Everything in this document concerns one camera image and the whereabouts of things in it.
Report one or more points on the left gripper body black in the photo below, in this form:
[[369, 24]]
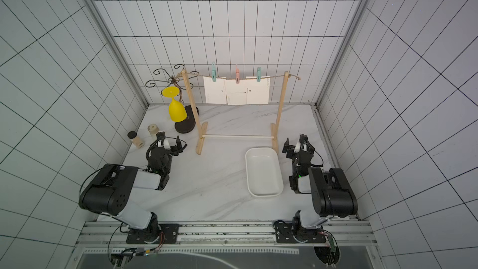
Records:
[[171, 147]]

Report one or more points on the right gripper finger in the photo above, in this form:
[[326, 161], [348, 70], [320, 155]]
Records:
[[303, 140], [287, 148]]

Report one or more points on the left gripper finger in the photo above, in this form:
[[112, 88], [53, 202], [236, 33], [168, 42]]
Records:
[[181, 145], [160, 136]]

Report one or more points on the white postcard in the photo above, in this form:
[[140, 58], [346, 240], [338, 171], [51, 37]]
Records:
[[257, 92], [215, 91], [236, 92]]

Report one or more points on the green clothespin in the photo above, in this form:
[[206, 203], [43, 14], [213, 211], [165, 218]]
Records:
[[258, 74], [214, 72]]

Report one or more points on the pink clothespin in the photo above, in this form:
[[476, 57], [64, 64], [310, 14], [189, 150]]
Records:
[[237, 75]]

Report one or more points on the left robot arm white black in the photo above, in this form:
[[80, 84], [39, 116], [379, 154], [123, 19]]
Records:
[[108, 193]]

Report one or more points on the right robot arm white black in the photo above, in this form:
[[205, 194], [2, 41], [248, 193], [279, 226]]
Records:
[[331, 195]]

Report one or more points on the cream small jar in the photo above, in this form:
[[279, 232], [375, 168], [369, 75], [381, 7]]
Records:
[[153, 130]]

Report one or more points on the yellow plastic wine glass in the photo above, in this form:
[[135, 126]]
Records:
[[176, 109]]

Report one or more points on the wooden jar black lid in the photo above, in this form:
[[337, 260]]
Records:
[[135, 139]]

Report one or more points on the white rectangular tray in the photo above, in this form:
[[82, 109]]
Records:
[[263, 173]]

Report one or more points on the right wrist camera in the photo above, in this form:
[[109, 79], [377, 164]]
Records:
[[297, 148]]

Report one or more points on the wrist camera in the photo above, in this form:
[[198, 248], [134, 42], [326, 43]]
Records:
[[165, 144], [297, 148]]

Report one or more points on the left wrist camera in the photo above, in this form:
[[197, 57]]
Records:
[[165, 144]]

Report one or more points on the black wire glass holder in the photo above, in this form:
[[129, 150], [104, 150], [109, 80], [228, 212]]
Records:
[[190, 122]]

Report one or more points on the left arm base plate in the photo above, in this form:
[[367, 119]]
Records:
[[159, 233]]

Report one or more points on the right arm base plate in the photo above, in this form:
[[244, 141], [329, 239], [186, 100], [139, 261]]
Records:
[[293, 233]]

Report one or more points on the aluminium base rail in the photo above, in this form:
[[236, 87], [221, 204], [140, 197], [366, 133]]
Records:
[[342, 233]]

